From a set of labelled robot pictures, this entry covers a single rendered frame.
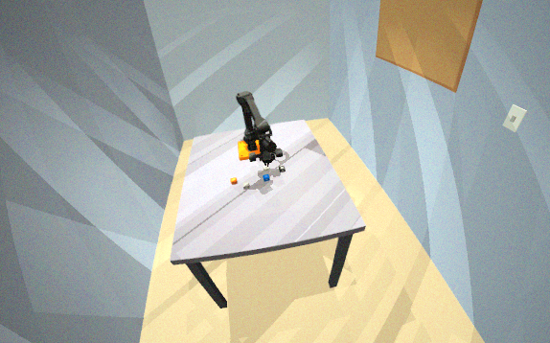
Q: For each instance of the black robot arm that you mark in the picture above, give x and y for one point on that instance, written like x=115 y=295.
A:
x=251 y=135

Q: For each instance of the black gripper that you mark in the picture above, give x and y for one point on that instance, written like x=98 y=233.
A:
x=253 y=156

